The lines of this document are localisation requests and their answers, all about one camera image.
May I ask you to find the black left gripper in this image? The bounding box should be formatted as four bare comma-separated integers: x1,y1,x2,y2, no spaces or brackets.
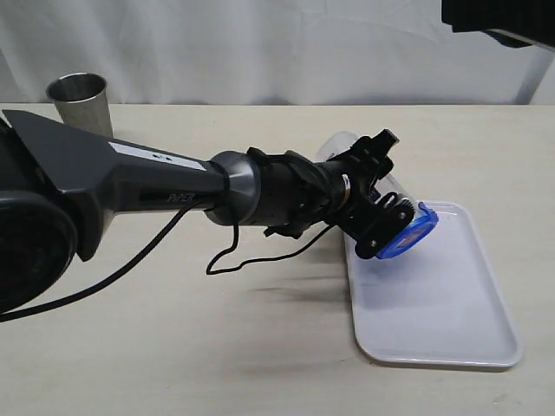
324,128,400,231

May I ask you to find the clear plastic tall container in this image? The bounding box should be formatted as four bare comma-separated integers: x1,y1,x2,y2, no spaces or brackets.
316,129,421,218

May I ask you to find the blue container lid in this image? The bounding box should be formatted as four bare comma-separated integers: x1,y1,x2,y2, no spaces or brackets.
376,201,439,259

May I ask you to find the stainless steel cup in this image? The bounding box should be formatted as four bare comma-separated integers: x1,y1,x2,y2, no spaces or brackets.
45,72,114,137

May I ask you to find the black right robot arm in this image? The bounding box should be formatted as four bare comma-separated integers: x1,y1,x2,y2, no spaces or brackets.
441,0,554,49

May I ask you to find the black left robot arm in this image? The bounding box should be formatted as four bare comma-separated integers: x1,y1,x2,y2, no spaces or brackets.
1,110,413,321

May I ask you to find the white rectangular tray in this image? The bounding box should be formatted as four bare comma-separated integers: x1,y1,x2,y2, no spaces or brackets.
343,201,524,371

